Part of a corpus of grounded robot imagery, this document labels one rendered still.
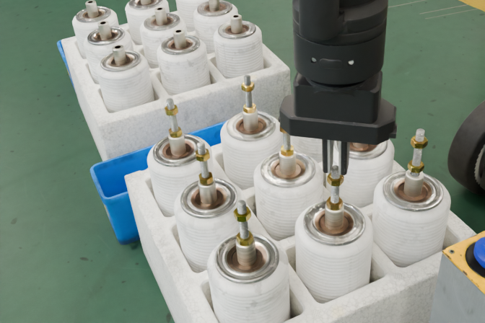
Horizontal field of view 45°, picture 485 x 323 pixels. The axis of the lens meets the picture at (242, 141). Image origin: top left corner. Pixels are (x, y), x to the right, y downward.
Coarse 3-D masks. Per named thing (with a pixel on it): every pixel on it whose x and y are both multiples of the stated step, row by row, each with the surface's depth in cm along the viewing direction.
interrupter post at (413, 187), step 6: (408, 174) 74; (420, 174) 74; (408, 180) 74; (414, 180) 73; (420, 180) 73; (408, 186) 74; (414, 186) 74; (420, 186) 74; (408, 192) 75; (414, 192) 74; (420, 192) 75
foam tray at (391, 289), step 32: (128, 192) 95; (160, 224) 84; (256, 224) 83; (448, 224) 80; (160, 256) 81; (288, 256) 80; (384, 256) 77; (160, 288) 96; (192, 288) 75; (384, 288) 73; (416, 288) 74; (192, 320) 71; (288, 320) 70; (320, 320) 70; (352, 320) 71; (384, 320) 75; (416, 320) 78
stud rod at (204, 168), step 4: (200, 144) 72; (204, 144) 72; (200, 148) 72; (204, 148) 72; (200, 152) 72; (204, 152) 72; (200, 164) 74; (204, 164) 74; (204, 168) 74; (208, 168) 74; (204, 172) 74; (208, 172) 75; (204, 176) 75; (208, 176) 75
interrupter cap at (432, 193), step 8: (392, 176) 78; (400, 176) 78; (424, 176) 77; (384, 184) 77; (392, 184) 77; (400, 184) 77; (424, 184) 76; (432, 184) 76; (384, 192) 75; (392, 192) 75; (400, 192) 76; (424, 192) 75; (432, 192) 75; (440, 192) 75; (392, 200) 74; (400, 200) 74; (408, 200) 74; (416, 200) 74; (424, 200) 74; (432, 200) 74; (440, 200) 74; (400, 208) 73; (408, 208) 73; (416, 208) 73; (424, 208) 73; (432, 208) 73
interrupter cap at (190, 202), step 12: (216, 180) 80; (192, 192) 78; (228, 192) 78; (180, 204) 77; (192, 204) 76; (204, 204) 77; (216, 204) 77; (228, 204) 76; (204, 216) 74; (216, 216) 75
